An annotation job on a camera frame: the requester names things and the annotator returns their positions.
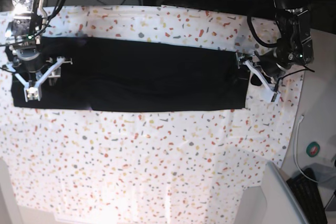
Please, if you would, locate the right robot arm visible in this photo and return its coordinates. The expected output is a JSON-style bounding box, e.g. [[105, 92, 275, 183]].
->
[[5, 0, 66, 73]]

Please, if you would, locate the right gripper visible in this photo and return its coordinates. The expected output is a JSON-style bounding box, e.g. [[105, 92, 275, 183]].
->
[[17, 49, 45, 73]]

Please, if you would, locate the black keyboard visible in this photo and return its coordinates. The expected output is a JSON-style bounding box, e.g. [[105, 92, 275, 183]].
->
[[287, 174, 328, 224]]

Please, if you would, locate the green tape roll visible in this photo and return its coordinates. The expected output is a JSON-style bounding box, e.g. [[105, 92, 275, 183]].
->
[[306, 142, 320, 158]]

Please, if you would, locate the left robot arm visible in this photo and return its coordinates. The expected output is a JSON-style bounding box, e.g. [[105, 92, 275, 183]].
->
[[247, 0, 314, 78]]

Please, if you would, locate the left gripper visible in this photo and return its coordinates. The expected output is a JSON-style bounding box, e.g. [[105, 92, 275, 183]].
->
[[257, 50, 288, 80]]

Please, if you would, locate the black t-shirt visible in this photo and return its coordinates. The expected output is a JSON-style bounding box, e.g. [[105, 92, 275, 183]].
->
[[11, 37, 250, 112]]

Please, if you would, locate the grey plastic bin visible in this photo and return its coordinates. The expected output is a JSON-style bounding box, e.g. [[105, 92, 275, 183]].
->
[[234, 162, 309, 224]]

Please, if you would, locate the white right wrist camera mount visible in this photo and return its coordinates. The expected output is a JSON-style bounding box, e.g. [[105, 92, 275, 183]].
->
[[1, 56, 73, 102]]

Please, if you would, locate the terrazzo pattern tablecloth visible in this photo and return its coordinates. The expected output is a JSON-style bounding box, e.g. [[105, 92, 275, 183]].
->
[[1, 6, 304, 223]]

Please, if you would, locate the white usb cable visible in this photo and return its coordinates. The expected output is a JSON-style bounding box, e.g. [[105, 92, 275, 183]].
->
[[293, 113, 320, 183]]

